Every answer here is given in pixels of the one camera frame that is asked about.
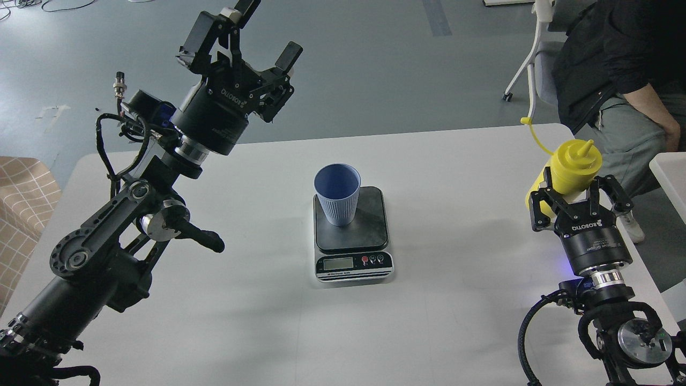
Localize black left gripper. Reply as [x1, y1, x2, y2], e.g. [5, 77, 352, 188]
[171, 1, 303, 155]

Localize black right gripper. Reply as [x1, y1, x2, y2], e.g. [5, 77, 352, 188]
[528, 166, 634, 278]

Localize yellow squeeze seasoning bottle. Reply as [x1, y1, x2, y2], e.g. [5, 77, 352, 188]
[521, 117, 602, 204]

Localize blue ribbed plastic cup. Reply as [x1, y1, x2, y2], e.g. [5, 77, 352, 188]
[314, 163, 362, 227]

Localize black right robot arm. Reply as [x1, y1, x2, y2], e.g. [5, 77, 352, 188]
[517, 167, 684, 385]

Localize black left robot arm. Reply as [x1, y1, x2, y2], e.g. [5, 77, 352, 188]
[2, 1, 302, 385]

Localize black digital kitchen scale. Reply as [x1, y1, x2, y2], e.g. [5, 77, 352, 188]
[313, 186, 395, 283]

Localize white side table corner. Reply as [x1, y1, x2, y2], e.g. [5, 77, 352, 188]
[649, 152, 685, 223]

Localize white office chair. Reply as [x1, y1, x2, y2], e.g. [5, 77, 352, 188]
[502, 1, 575, 120]

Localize person in black shirt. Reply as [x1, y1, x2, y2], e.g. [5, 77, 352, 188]
[551, 0, 686, 244]

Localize beige checkered cloth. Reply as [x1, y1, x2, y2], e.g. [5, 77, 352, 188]
[1, 156, 62, 310]

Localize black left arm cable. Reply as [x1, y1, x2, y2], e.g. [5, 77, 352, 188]
[95, 113, 177, 199]

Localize black floor cables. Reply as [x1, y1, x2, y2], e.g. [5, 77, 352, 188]
[0, 0, 97, 21]

